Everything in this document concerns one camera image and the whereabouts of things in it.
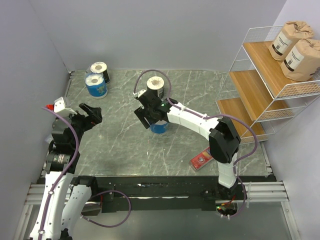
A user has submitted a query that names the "blue roll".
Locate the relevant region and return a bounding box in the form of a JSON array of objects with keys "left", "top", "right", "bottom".
[
  {"left": 84, "top": 73, "right": 108, "bottom": 99},
  {"left": 150, "top": 120, "right": 169, "bottom": 134}
]

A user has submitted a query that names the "brown paper roll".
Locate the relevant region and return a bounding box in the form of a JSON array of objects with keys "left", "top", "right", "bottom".
[
  {"left": 280, "top": 38, "right": 320, "bottom": 82},
  {"left": 268, "top": 21, "right": 314, "bottom": 62}
]

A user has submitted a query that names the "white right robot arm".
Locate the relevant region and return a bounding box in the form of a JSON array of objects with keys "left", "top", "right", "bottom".
[{"left": 133, "top": 89, "right": 241, "bottom": 200}]

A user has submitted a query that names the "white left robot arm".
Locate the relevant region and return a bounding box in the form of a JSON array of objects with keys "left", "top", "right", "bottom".
[{"left": 28, "top": 103, "right": 103, "bottom": 240}]

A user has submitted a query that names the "black wrapped roll, centre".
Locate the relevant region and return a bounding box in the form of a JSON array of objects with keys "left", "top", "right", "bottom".
[{"left": 146, "top": 76, "right": 165, "bottom": 99}]

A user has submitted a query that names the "black wrapped roll,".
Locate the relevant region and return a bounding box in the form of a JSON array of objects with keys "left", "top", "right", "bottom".
[
  {"left": 90, "top": 61, "right": 111, "bottom": 84},
  {"left": 146, "top": 76, "right": 165, "bottom": 99}
]

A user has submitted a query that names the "black wrapped roll, back left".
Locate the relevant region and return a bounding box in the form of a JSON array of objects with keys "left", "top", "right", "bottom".
[{"left": 90, "top": 61, "right": 111, "bottom": 84}]

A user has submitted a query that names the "red toothpaste box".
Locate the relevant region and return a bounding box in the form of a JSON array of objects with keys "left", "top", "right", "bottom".
[{"left": 189, "top": 147, "right": 213, "bottom": 172}]

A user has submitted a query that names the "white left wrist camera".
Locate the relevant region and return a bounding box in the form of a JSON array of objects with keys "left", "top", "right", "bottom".
[{"left": 53, "top": 96, "right": 76, "bottom": 117}]

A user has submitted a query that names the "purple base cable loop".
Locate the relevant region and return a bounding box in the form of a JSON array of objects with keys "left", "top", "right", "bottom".
[{"left": 79, "top": 189, "right": 133, "bottom": 228}]

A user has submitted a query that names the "white wire wooden shelf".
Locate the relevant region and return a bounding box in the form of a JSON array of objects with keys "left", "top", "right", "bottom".
[{"left": 216, "top": 25, "right": 320, "bottom": 141}]

